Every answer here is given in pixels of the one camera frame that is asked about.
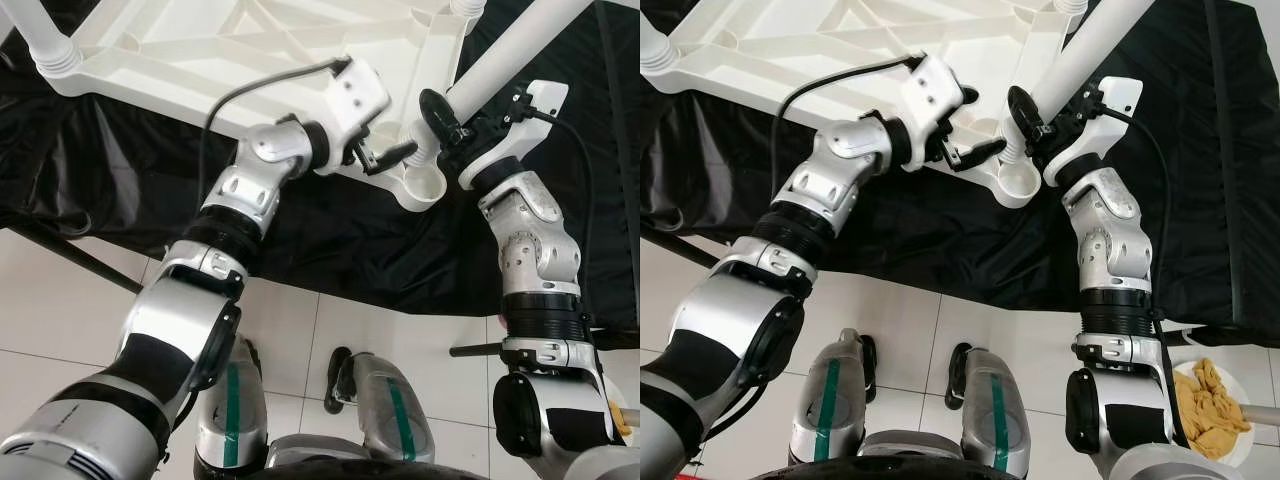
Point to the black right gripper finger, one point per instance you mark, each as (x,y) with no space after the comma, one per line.
(1027,112)
(442,115)

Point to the white plastic table top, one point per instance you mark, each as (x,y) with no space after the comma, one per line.
(200,50)
(800,40)

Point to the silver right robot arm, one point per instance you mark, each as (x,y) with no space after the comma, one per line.
(1110,235)
(530,240)

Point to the black cloth table cover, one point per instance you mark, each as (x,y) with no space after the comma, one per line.
(100,170)
(700,170)

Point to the silver right robot leg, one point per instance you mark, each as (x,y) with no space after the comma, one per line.
(395,410)
(1000,410)

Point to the silver robot leg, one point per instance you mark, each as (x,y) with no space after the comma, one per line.
(832,405)
(235,410)
(395,410)
(1000,410)

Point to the silver left robot leg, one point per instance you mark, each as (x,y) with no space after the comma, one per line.
(832,405)
(235,410)

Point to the yellow crumpled cloth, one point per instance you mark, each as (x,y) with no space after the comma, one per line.
(1210,410)
(620,418)

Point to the black robot torso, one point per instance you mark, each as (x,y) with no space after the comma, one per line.
(930,472)
(370,472)

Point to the grey metal tube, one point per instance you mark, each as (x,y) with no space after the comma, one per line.
(1263,415)

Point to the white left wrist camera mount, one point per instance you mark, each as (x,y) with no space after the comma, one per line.
(935,95)
(355,100)

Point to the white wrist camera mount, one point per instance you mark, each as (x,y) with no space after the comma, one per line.
(355,100)
(1120,95)
(545,100)
(935,95)

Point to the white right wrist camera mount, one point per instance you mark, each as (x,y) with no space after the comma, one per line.
(545,100)
(1120,95)

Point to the black metal frame bar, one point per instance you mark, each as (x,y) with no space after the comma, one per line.
(685,252)
(1230,335)
(475,349)
(80,258)

